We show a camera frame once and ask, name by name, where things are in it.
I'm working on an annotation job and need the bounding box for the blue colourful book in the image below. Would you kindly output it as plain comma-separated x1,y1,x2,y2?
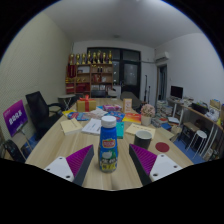
103,110,126,123
67,111,91,122

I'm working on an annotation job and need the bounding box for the pink package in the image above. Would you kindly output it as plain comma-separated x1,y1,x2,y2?
102,104,123,112

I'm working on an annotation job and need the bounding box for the brown wooden stool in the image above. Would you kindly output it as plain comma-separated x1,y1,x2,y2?
179,121,201,144

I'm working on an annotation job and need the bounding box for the orange book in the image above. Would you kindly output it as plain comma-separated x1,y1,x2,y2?
121,112,143,125

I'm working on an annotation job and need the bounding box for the black mesh chair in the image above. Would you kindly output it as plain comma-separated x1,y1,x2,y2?
0,138,26,164

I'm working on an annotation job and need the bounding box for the black microphone stand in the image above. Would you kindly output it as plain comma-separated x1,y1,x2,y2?
143,74,152,103

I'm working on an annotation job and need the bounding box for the teal notebook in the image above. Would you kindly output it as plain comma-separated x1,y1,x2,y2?
115,121,125,140

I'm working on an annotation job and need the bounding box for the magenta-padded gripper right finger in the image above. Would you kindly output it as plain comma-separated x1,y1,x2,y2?
129,143,184,186

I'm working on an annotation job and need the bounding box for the blue drink bottle white cap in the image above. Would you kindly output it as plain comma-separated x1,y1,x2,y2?
98,115,120,174

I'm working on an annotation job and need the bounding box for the beige notebook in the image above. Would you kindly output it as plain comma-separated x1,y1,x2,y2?
60,117,84,136

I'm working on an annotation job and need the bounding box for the orange and white carton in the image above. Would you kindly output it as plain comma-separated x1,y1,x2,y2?
122,98,133,114

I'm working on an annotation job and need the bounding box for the small round table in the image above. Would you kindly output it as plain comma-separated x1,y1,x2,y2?
57,93,77,111

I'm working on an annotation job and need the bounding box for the stack of books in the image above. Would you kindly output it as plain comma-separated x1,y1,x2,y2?
155,99,173,121

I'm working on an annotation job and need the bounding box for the black office chair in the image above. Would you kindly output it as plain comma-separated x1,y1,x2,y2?
25,90,64,141

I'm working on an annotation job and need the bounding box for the black computer monitor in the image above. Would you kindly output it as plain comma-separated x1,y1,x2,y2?
170,85,184,100

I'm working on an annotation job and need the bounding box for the wooden shelf unit with trophies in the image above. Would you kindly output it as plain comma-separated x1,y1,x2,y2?
65,50,114,95

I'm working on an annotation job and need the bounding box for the brown chair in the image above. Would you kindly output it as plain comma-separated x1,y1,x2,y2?
120,91,143,111

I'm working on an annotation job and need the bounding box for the long cluttered wooden desk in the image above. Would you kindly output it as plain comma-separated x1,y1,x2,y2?
166,96,224,161

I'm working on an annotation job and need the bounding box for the white air conditioner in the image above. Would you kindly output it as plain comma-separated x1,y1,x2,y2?
154,50,170,63

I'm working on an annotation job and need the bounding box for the black mug white inside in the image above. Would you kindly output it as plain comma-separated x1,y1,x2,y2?
133,129,153,150

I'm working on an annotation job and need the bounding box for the beige booklet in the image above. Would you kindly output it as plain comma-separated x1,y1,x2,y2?
125,122,157,139

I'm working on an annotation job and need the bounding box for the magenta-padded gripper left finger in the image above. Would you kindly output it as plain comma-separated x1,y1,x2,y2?
43,144,95,186

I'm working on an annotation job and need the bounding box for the dark glass double door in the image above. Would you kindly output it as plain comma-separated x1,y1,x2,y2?
87,46,142,99

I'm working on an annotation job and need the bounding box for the white printed book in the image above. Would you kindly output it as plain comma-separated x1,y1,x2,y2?
81,117,103,136

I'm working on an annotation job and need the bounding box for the yellow gift box red ribbon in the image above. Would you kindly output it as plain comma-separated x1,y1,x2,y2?
76,95,98,113

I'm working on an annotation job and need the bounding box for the white round stool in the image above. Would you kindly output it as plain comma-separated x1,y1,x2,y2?
186,129,208,158

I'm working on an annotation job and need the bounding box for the purple sign board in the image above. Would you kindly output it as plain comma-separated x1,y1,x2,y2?
2,99,29,138

